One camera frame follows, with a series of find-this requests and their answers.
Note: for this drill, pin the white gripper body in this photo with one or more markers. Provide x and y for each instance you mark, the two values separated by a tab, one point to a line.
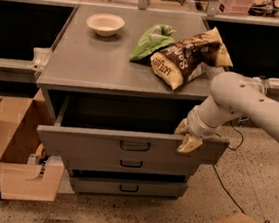
198	125

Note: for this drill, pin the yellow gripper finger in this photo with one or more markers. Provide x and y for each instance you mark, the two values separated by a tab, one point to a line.
189	143
182	128

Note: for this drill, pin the grey top drawer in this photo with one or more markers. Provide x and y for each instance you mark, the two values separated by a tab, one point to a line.
67	141

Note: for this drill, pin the grey drawer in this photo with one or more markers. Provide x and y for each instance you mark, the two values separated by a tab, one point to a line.
128	187
67	141
102	164

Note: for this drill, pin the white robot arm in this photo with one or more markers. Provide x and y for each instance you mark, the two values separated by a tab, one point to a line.
231	95

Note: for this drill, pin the grey middle drawer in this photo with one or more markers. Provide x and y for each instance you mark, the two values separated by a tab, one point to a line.
102	164

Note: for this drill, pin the grey drawer cabinet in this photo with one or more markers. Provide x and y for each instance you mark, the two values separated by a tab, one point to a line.
109	91

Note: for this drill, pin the grey bottom drawer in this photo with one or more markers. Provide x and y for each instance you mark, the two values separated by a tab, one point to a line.
128	187

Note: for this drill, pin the open cardboard box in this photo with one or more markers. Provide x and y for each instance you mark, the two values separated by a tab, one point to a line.
19	140

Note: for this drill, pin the brown chip bag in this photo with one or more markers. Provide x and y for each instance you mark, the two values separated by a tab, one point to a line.
182	62

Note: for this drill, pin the green chip bag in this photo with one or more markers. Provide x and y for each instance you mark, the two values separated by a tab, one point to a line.
156	37

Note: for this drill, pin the white power strip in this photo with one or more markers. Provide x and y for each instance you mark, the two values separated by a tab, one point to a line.
274	82

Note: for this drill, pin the pink box on shelf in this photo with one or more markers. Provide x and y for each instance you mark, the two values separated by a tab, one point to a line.
235	6

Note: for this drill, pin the white bowl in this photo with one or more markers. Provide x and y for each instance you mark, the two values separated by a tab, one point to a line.
106	24

